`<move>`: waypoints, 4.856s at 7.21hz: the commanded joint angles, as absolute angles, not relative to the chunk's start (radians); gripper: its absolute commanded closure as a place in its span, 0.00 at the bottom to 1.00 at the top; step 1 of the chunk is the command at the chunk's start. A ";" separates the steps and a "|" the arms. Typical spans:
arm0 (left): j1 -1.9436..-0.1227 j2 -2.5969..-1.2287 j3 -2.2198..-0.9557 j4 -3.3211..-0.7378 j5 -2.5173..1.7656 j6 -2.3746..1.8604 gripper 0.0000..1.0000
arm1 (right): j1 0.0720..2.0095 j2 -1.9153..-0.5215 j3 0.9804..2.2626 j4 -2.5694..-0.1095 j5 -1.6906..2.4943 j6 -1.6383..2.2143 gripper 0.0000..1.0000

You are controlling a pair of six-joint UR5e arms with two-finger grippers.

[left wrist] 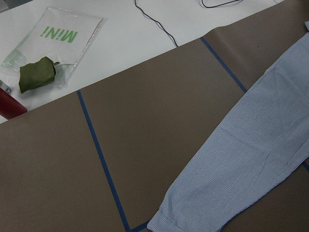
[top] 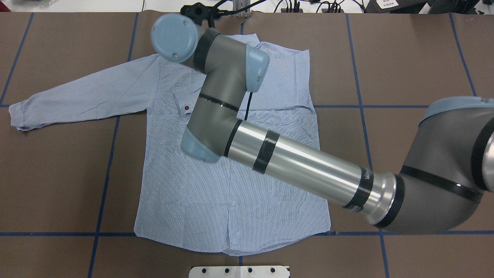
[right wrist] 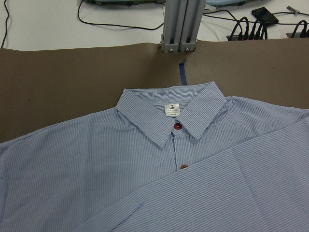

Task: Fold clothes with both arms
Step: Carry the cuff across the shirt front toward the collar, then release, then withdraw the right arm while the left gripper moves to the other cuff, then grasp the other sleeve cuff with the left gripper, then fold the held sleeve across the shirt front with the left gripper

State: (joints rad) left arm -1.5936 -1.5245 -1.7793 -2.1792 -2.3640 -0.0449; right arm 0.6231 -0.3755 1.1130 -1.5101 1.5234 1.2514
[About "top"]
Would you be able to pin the light blue striped shirt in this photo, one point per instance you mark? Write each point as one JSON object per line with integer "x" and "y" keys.
{"x": 204, "y": 207}

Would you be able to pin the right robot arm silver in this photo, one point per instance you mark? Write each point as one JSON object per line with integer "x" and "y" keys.
{"x": 440, "y": 185}

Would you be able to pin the grey USB hub left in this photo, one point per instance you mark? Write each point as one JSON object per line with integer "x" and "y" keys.
{"x": 292, "y": 7}

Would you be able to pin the grey usb hub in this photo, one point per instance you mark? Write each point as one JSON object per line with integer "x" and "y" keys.
{"x": 331, "y": 7}
{"x": 292, "y": 7}

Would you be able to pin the grey USB hub right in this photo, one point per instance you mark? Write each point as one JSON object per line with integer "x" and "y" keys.
{"x": 331, "y": 7}

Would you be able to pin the black box with label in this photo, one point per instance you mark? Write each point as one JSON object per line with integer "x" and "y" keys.
{"x": 394, "y": 6}

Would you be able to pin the grey aluminium frame post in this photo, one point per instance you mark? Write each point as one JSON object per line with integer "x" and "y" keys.
{"x": 241, "y": 9}

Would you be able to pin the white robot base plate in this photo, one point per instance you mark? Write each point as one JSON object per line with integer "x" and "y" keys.
{"x": 276, "y": 271}

